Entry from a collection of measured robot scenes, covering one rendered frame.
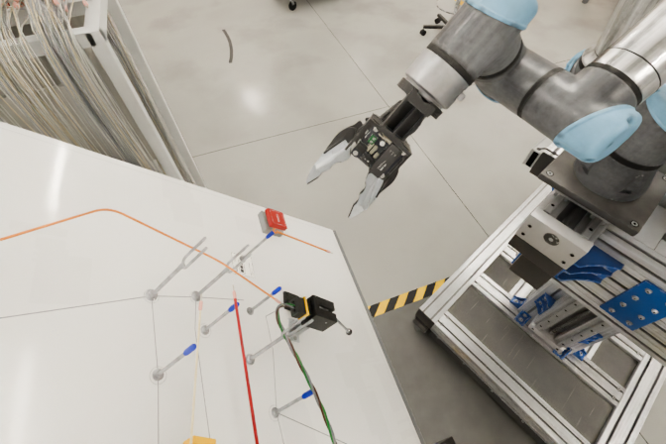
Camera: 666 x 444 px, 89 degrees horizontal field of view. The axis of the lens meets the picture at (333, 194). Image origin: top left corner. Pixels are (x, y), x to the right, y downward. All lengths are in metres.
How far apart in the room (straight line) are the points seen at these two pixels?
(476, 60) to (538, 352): 1.53
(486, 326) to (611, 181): 1.00
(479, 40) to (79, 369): 0.59
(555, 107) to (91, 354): 0.63
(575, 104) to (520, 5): 0.13
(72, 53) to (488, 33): 0.77
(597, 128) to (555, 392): 1.45
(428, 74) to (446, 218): 1.84
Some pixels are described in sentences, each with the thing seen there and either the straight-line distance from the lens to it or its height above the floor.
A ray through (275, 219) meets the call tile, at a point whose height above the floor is 1.11.
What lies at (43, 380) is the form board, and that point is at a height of 1.38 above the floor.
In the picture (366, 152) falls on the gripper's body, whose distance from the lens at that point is 0.46.
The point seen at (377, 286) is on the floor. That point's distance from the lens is 1.94.
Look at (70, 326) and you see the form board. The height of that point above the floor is 1.37.
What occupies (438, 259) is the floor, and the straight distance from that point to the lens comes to 2.08.
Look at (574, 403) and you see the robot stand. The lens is 1.85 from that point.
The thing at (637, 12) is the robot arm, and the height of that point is 1.51.
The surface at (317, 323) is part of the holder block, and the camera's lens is 0.67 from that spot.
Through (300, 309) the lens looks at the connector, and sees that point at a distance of 0.63.
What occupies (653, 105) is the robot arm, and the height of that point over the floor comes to 1.38.
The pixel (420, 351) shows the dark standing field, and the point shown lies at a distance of 1.87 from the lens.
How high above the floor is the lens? 1.78
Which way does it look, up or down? 53 degrees down
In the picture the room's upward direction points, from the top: straight up
